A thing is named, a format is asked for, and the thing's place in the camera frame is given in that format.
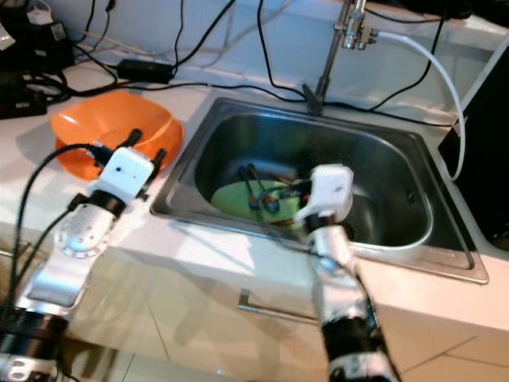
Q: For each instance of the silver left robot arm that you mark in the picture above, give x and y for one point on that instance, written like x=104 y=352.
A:
x=71 y=263

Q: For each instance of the stainless steel sink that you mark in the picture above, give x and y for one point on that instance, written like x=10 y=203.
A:
x=390 y=167

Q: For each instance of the black power adapter brick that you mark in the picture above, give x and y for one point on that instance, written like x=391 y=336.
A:
x=145 y=70

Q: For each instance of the green plate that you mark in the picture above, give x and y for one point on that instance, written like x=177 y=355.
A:
x=231 y=199

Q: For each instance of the white kitchen cabinet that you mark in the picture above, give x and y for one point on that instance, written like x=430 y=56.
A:
x=207 y=342

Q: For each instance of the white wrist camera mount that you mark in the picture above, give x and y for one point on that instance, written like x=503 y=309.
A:
x=328 y=191
x=127 y=175

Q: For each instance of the orange plastic bowl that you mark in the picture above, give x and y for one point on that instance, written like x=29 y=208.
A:
x=95 y=115
x=75 y=163

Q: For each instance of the black appliance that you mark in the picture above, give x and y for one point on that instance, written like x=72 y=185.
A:
x=485 y=159

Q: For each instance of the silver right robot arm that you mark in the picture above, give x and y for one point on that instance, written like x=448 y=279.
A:
x=346 y=302

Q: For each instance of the small white adapter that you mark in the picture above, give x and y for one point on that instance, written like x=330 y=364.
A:
x=40 y=16

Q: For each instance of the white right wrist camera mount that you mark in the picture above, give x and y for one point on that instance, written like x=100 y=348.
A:
x=328 y=191

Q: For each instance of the brown wooden utensil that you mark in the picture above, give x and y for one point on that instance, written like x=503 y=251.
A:
x=289 y=222

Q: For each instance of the chrome sink faucet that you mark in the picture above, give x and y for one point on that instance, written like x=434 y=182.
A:
x=356 y=34

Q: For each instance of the black charger box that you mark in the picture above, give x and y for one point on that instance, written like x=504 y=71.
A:
x=44 y=48

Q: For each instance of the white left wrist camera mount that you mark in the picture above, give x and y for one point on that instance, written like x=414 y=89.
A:
x=127 y=175

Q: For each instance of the black power strip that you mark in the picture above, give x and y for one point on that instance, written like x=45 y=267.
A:
x=12 y=99

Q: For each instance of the black spoon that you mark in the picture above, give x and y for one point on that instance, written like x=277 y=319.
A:
x=272 y=205
x=254 y=204

